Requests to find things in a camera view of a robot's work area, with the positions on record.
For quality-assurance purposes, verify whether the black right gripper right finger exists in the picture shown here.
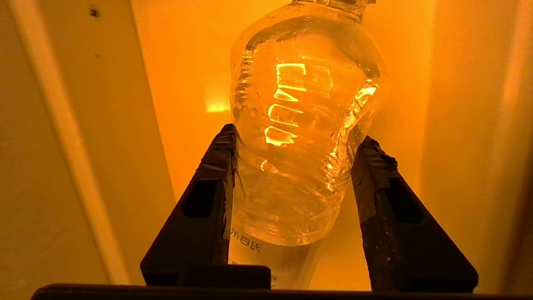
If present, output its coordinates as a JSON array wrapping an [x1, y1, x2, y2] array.
[[350, 135, 479, 292]]

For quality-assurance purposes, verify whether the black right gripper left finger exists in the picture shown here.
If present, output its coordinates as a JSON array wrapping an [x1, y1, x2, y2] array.
[[139, 123, 272, 289]]

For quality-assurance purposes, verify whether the white ribbed drawer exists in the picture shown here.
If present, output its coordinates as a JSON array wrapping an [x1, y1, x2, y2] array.
[[0, 0, 533, 294]]

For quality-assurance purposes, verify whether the clear bottle with grey cap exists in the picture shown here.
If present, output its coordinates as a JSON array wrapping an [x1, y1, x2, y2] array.
[[227, 0, 392, 290]]

